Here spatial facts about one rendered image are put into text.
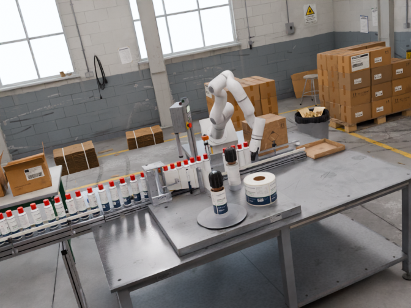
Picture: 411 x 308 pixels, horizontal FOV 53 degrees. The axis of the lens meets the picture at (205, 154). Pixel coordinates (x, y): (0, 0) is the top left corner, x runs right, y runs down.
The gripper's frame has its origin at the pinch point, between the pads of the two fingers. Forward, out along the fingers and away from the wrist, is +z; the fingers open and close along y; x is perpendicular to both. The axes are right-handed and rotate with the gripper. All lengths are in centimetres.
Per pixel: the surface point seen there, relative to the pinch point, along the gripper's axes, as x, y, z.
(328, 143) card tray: 76, -8, -16
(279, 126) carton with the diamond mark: 32.9, -21.3, -23.7
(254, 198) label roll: -30, 61, 12
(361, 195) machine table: 33, 84, 0
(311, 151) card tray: 55, -2, -8
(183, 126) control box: -61, 0, -19
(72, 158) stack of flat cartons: -93, -383, 108
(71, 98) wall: -89, -542, 33
